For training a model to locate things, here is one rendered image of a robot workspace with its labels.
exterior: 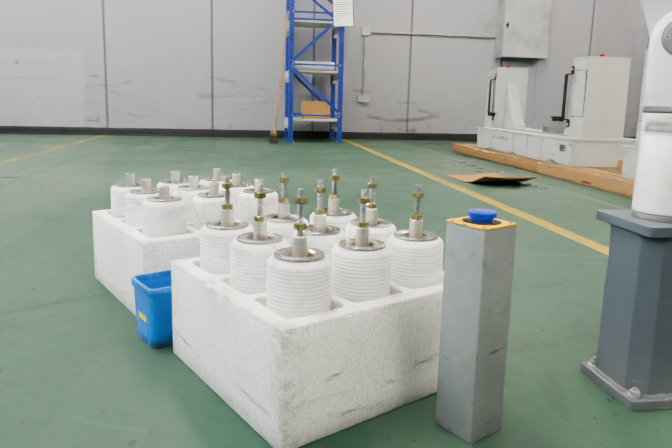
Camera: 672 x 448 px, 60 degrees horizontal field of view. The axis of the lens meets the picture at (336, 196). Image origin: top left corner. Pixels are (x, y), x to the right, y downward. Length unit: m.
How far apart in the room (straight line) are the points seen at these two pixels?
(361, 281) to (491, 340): 0.20
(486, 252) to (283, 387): 0.33
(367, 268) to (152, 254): 0.54
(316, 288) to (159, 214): 0.55
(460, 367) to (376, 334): 0.13
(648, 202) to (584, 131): 3.12
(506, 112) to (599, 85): 1.38
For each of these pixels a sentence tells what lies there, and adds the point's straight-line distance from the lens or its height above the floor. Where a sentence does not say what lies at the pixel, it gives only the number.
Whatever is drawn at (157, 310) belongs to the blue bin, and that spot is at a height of 0.08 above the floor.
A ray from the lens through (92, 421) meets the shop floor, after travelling 0.99.
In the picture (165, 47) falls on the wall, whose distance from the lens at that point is 7.19.
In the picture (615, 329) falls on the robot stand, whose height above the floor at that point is 0.11.
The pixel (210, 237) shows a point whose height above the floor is 0.24.
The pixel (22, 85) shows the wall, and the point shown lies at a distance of 7.53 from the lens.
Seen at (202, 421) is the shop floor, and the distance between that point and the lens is 0.95.
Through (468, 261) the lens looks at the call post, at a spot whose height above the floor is 0.26.
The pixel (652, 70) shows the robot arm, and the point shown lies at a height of 0.54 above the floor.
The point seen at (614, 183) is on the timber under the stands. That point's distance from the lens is 3.61.
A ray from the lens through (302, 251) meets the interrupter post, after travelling 0.84.
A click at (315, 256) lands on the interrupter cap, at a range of 0.84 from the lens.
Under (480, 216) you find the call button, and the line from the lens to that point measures 0.82.
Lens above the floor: 0.48
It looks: 9 degrees down
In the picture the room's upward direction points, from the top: 2 degrees clockwise
